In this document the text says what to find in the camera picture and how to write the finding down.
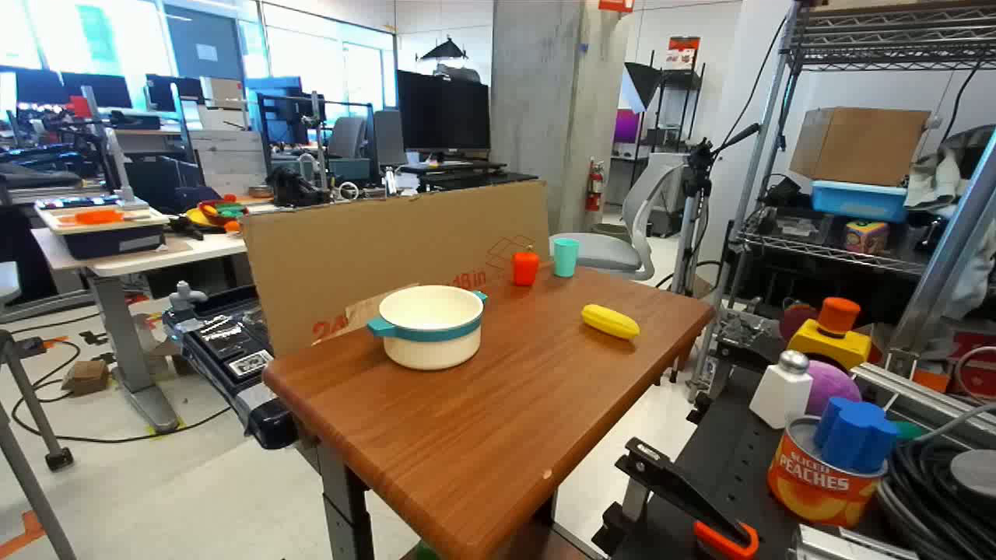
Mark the orange toy cup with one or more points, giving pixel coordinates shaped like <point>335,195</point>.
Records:
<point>524,267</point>

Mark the teal toy cup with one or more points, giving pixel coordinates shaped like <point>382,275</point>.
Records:
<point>563,254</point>

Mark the white pot with teal rim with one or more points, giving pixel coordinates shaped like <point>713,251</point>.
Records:
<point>430,329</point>

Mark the red fire extinguisher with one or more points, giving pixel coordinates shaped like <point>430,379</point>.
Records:
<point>592,189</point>

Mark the wooden table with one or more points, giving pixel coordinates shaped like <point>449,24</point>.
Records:
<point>470,454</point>

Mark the black computer monitor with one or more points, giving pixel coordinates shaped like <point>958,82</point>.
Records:
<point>443,112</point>

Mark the brown cardboard board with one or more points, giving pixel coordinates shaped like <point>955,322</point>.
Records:
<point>312,267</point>

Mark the black orange clamp tool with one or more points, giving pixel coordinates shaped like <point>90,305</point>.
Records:
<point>652,475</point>

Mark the white salt shaker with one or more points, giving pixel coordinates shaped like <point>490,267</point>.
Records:
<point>782,390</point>

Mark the yellow and orange toy block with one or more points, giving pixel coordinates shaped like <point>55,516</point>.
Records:
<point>831,333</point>

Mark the purple ball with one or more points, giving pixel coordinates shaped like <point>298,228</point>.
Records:
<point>828,383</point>

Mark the blue plastic bin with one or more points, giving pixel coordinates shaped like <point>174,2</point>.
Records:
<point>861,199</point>

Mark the peaches tin can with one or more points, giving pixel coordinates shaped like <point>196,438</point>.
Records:
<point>809,485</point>

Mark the cardboard box on shelf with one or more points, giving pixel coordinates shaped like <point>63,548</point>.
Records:
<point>857,143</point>

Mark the blue plastic block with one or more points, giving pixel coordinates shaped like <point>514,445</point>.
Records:
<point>853,438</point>

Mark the black tray with orange plate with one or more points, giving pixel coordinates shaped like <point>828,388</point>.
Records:
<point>104,228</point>

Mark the metal wire shelf rack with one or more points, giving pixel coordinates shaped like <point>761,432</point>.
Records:
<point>919,35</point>

